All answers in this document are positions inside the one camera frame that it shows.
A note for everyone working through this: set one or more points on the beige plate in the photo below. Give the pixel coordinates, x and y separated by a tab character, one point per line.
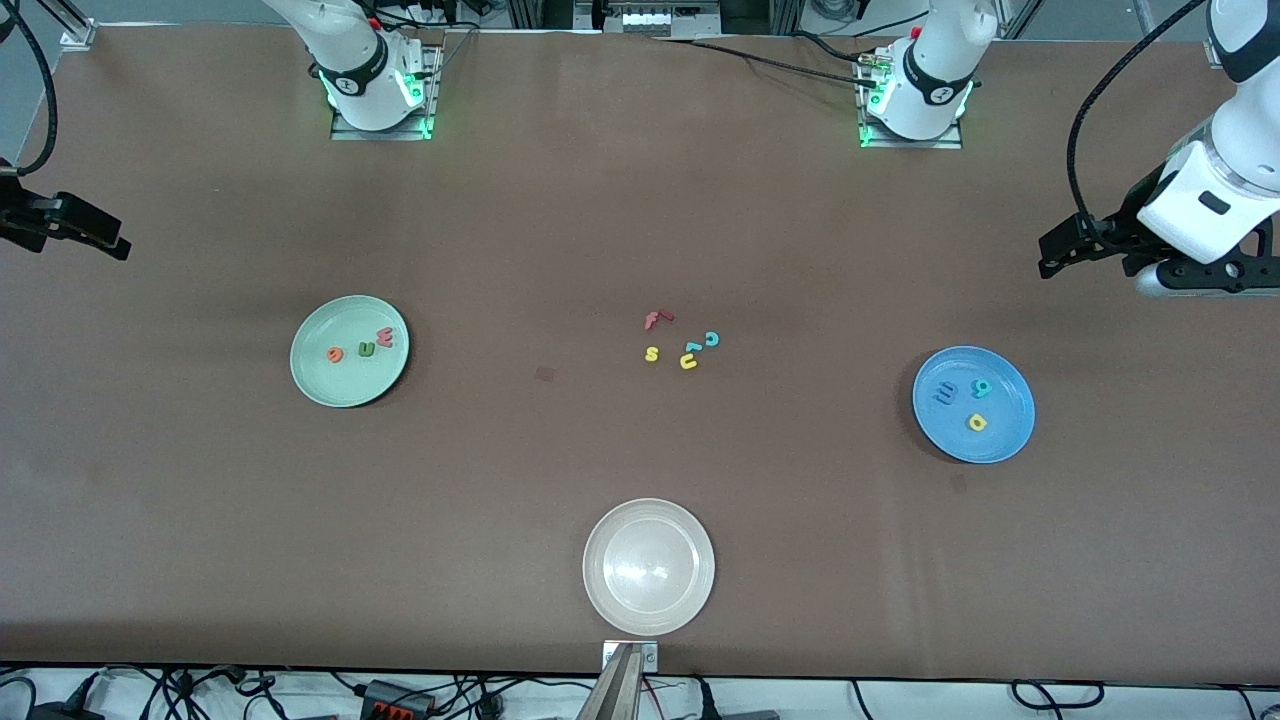
649	567

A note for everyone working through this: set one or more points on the blue plate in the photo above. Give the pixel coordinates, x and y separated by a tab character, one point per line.
1000	440

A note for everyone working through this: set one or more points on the light green plate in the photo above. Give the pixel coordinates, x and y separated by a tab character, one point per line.
340	385

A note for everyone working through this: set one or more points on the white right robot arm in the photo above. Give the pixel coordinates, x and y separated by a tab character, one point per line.
350	60

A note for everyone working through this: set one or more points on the pink foam letter w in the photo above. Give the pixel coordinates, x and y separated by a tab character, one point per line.
385	338

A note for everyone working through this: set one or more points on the silver control box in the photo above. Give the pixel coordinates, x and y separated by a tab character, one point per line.
648	15

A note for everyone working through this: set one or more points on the silver camera mount bracket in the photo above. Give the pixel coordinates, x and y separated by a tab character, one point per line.
610	655

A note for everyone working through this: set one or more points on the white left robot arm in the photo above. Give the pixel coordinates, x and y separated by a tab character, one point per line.
1220	200

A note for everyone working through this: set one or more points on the red foam letter f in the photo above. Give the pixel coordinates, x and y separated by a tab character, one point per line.
652	320

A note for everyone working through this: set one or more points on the aluminium corner post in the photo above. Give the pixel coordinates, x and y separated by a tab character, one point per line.
78	25

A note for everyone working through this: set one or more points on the blue foam letter m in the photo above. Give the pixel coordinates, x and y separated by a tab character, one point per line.
945	394

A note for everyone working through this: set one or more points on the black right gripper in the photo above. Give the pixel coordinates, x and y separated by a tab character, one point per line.
22	217

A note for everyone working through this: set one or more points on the aluminium camera pole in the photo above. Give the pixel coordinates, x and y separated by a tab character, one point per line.
615	695

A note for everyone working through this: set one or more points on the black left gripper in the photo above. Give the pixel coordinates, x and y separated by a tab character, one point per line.
1118	231

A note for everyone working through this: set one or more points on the black orange power strip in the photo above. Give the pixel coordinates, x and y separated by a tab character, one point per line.
398	698

